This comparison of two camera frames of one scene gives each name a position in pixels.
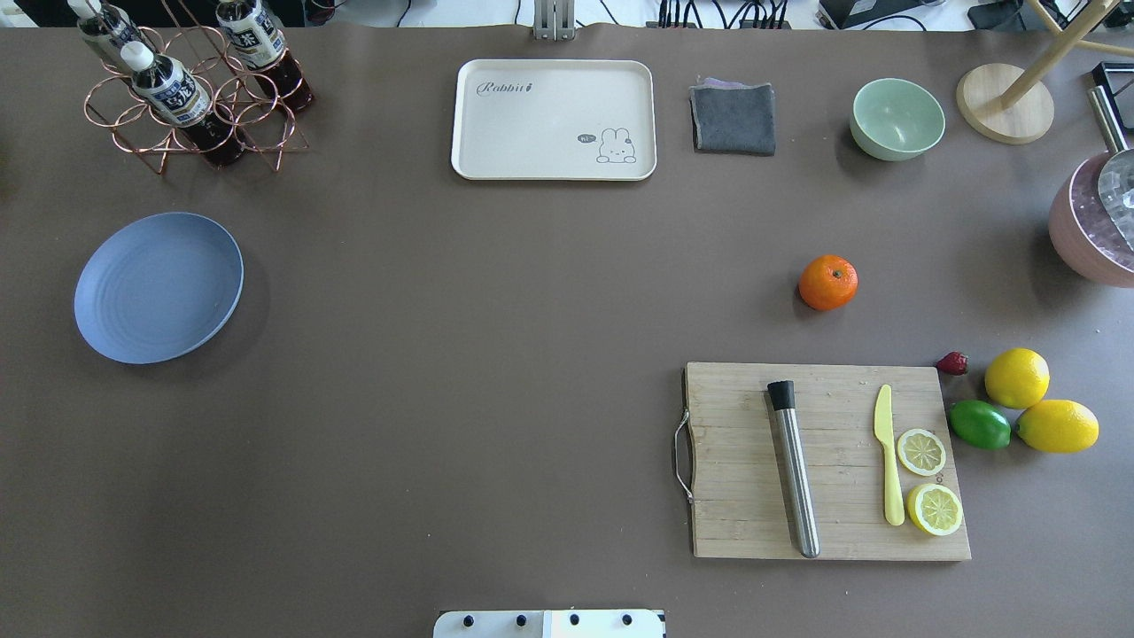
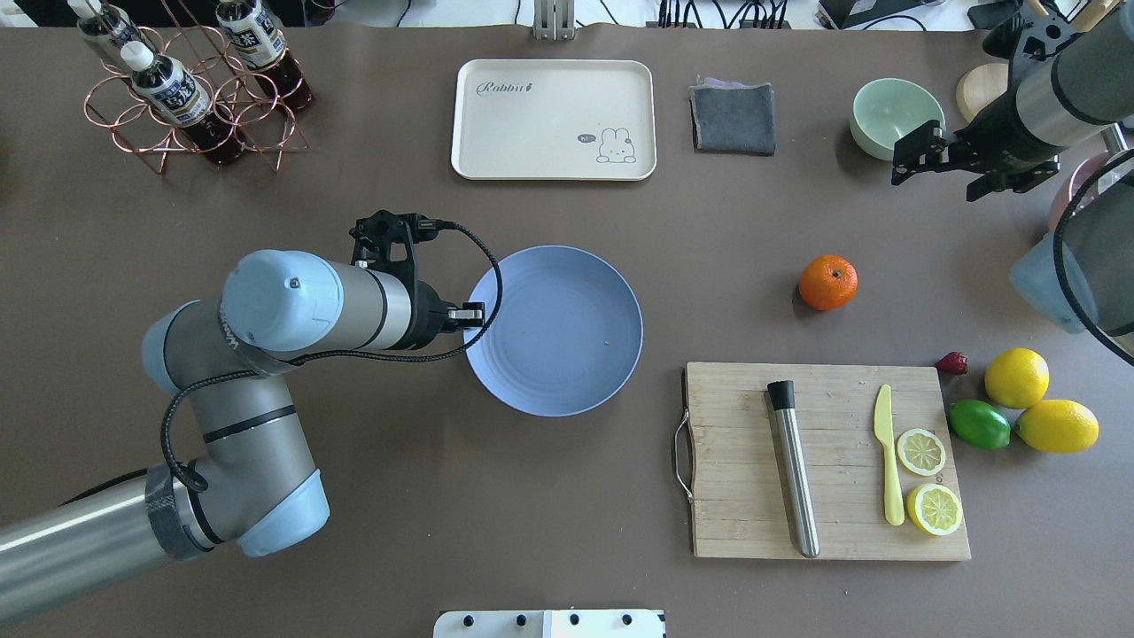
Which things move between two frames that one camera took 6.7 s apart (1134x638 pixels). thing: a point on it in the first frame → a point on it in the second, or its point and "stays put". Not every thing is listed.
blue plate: x=159 y=288 → x=567 y=338
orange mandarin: x=828 y=283 stays put
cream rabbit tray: x=554 y=120 stays put
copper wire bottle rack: x=183 y=93 stays put
